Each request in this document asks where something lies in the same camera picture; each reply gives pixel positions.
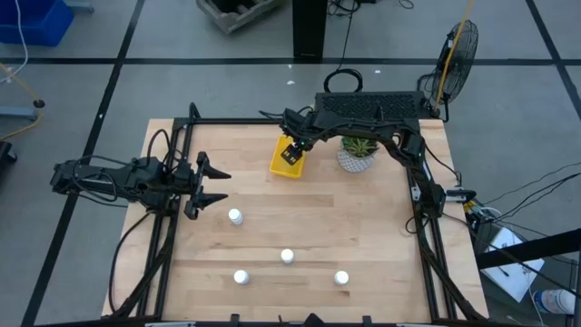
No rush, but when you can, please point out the black upright post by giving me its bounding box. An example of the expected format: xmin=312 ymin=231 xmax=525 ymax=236
xmin=292 ymin=0 xmax=329 ymax=60

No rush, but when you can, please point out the blue plastic bin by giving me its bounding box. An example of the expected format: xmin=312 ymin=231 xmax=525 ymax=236
xmin=0 ymin=0 xmax=75 ymax=47

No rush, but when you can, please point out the yellow plastic basket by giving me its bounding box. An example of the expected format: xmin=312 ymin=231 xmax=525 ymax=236
xmin=269 ymin=134 xmax=308 ymax=180

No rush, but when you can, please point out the grey wooden crate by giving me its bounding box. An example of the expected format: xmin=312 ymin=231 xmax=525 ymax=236
xmin=195 ymin=0 xmax=286 ymax=35

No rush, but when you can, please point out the black perforated equipment box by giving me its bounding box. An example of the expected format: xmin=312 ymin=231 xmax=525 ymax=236
xmin=314 ymin=91 xmax=433 ymax=122

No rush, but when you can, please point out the succulent in patterned pot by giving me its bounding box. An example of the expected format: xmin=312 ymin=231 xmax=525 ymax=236
xmin=336 ymin=135 xmax=380 ymax=174

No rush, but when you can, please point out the yellow hanging cable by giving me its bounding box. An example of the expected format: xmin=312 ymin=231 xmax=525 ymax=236
xmin=433 ymin=0 xmax=477 ymax=113

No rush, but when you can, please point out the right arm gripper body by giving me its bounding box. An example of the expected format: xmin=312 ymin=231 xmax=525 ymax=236
xmin=279 ymin=107 xmax=317 ymax=151

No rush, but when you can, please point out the black metal beam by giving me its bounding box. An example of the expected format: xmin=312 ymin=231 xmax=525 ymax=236
xmin=476 ymin=228 xmax=581 ymax=270

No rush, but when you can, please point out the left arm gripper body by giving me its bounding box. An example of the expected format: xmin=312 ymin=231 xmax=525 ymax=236
xmin=174 ymin=157 xmax=202 ymax=222

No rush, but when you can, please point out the coiled black cable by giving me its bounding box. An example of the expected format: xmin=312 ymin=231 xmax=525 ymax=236
xmin=322 ymin=0 xmax=364 ymax=94

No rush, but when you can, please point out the black aluminium table frame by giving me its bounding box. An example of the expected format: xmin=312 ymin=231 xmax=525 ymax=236
xmin=102 ymin=103 xmax=489 ymax=324

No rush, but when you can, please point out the white paper box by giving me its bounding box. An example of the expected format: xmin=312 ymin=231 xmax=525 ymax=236
xmin=479 ymin=225 xmax=546 ymax=303

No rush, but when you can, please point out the clear plastic water bottle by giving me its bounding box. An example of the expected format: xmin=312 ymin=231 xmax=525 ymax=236
xmin=531 ymin=288 xmax=578 ymax=316

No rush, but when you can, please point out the grey metal stand foot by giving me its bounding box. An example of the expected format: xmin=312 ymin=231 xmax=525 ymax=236
xmin=0 ymin=104 xmax=40 ymax=122

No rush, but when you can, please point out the black floor fan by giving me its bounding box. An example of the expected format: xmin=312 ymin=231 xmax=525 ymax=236
xmin=428 ymin=19 xmax=480 ymax=123

